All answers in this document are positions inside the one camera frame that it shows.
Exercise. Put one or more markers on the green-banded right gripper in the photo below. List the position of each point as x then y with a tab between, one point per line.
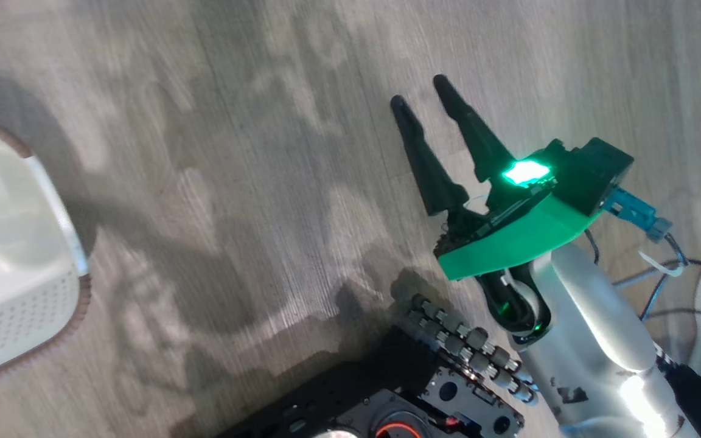
509	243

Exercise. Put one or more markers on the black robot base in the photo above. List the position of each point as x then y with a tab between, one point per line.
350	395

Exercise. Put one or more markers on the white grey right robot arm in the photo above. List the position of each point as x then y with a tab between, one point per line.
582	316

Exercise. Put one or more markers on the black roller omni wheel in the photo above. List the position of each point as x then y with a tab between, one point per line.
472	347

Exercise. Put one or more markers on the white perforated laundry basket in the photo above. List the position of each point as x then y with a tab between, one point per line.
16	304

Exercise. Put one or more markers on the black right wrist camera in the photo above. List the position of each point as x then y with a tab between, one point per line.
594	173

